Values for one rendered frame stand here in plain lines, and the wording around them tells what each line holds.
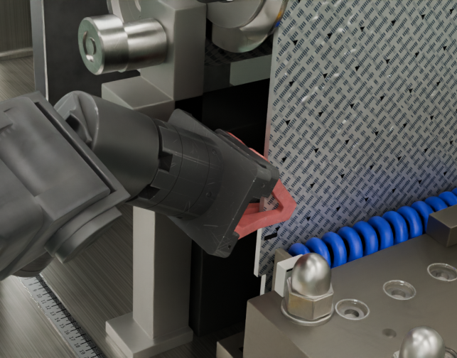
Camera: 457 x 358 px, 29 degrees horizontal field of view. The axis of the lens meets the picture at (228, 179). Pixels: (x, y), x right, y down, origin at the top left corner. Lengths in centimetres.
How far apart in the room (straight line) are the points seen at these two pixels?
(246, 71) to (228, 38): 61
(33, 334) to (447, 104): 40
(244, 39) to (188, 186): 12
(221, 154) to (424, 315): 18
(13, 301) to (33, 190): 40
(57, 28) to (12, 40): 41
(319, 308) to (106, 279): 31
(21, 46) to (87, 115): 84
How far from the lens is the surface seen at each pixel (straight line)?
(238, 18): 61
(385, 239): 70
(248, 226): 62
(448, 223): 71
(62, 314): 82
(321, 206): 68
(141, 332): 78
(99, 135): 51
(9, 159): 46
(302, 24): 60
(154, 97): 65
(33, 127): 47
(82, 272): 87
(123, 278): 86
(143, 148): 53
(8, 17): 134
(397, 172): 73
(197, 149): 56
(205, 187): 57
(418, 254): 70
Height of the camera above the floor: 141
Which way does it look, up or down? 30 degrees down
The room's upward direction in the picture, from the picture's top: 3 degrees clockwise
